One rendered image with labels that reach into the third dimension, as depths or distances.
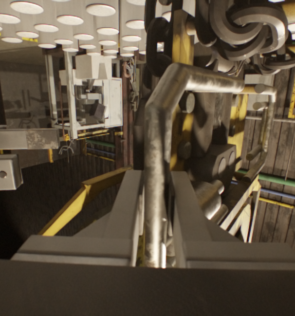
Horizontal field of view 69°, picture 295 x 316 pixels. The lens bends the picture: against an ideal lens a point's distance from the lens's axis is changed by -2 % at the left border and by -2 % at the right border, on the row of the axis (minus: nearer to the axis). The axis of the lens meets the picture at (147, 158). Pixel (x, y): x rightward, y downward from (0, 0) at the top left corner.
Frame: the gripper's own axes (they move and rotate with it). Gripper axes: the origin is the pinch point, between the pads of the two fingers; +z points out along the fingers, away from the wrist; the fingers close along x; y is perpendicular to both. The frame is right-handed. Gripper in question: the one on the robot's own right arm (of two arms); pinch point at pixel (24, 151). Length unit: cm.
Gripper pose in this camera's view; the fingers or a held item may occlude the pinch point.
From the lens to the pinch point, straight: 26.9
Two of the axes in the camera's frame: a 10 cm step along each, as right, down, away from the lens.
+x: -1.4, -2.8, 9.5
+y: 0.1, -9.6, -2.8
